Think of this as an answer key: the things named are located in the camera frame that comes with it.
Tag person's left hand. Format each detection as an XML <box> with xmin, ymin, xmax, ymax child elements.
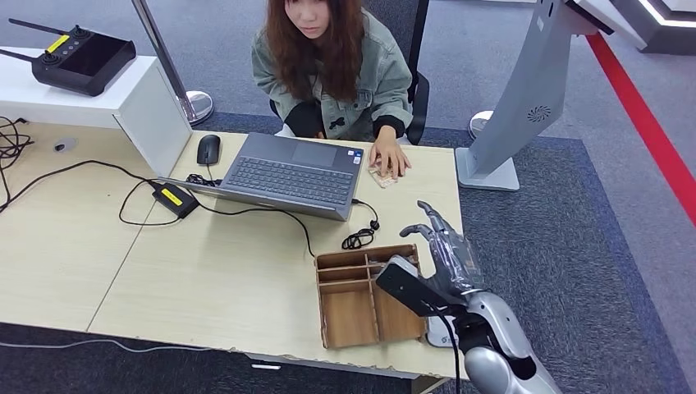
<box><xmin>369</xmin><ymin>127</ymin><xmax>413</xmax><ymax>180</ymax></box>

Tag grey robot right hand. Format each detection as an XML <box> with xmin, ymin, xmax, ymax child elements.
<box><xmin>399</xmin><ymin>199</ymin><xmax>485</xmax><ymax>299</ymax></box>

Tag gold patterned card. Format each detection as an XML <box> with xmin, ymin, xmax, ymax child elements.
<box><xmin>369</xmin><ymin>163</ymin><xmax>399</xmax><ymax>190</ymax></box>

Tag wooden organizer box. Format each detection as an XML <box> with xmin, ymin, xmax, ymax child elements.
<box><xmin>314</xmin><ymin>244</ymin><xmax>429</xmax><ymax>350</ymax></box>

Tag person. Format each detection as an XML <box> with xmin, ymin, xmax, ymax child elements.
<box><xmin>250</xmin><ymin>0</ymin><xmax>414</xmax><ymax>180</ymax></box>

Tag grey white card reader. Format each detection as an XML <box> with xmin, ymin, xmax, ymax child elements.
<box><xmin>425</xmin><ymin>315</ymin><xmax>458</xmax><ymax>349</ymax></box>

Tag black office chair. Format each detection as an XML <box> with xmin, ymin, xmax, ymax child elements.
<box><xmin>270</xmin><ymin>0</ymin><xmax>431</xmax><ymax>146</ymax></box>

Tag chrome stanchion base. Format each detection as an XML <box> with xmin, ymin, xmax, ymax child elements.
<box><xmin>468</xmin><ymin>110</ymin><xmax>495</xmax><ymax>140</ymax></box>

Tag grey laptop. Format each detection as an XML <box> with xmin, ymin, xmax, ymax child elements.
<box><xmin>158</xmin><ymin>131</ymin><xmax>365</xmax><ymax>222</ymax></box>

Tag dark blue carpet mat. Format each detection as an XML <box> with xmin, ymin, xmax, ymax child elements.
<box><xmin>0</xmin><ymin>111</ymin><xmax>692</xmax><ymax>394</ymax></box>

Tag grey kiosk stand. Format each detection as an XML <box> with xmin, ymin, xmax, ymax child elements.
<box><xmin>456</xmin><ymin>0</ymin><xmax>648</xmax><ymax>192</ymax></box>

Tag black computer mouse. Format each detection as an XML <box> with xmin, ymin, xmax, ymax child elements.
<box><xmin>196</xmin><ymin>134</ymin><xmax>222</xmax><ymax>167</ymax></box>

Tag chrome stanchion pole with base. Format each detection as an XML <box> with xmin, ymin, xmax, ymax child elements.
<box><xmin>130</xmin><ymin>0</ymin><xmax>215</xmax><ymax>126</ymax></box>

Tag black power adapter yellow label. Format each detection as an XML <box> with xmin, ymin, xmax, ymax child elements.
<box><xmin>151</xmin><ymin>181</ymin><xmax>200</xmax><ymax>220</ymax></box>

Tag white box shelf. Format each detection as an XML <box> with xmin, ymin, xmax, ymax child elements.
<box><xmin>0</xmin><ymin>46</ymin><xmax>194</xmax><ymax>178</ymax></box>

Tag display platform with light strip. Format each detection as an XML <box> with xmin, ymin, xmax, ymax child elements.
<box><xmin>608</xmin><ymin>0</ymin><xmax>696</xmax><ymax>57</ymax></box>

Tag black remote controller with antennas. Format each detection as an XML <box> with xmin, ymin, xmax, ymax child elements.
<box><xmin>0</xmin><ymin>17</ymin><xmax>138</xmax><ymax>98</ymax></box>

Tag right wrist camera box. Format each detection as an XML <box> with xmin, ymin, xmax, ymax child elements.
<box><xmin>376</xmin><ymin>255</ymin><xmax>455</xmax><ymax>319</ymax></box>

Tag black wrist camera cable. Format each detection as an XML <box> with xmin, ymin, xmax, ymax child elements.
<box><xmin>429</xmin><ymin>307</ymin><xmax>463</xmax><ymax>394</ymax></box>

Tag black cable with coiled bundle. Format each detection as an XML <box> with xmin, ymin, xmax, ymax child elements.
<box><xmin>341</xmin><ymin>198</ymin><xmax>381</xmax><ymax>252</ymax></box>

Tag black adapter output cable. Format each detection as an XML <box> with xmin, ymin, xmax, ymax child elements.
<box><xmin>118</xmin><ymin>179</ymin><xmax>318</xmax><ymax>259</ymax></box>

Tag black mouse cable bundle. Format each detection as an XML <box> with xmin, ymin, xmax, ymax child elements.
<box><xmin>185</xmin><ymin>164</ymin><xmax>223</xmax><ymax>188</ymax></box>

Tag black mains power cable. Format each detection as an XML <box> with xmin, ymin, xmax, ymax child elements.
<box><xmin>0</xmin><ymin>158</ymin><xmax>164</xmax><ymax>214</ymax></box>

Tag white floor cable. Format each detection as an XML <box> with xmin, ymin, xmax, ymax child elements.
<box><xmin>0</xmin><ymin>338</ymin><xmax>213</xmax><ymax>354</ymax></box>

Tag black tangled cables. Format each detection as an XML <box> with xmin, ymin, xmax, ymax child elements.
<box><xmin>0</xmin><ymin>115</ymin><xmax>34</xmax><ymax>205</ymax></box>

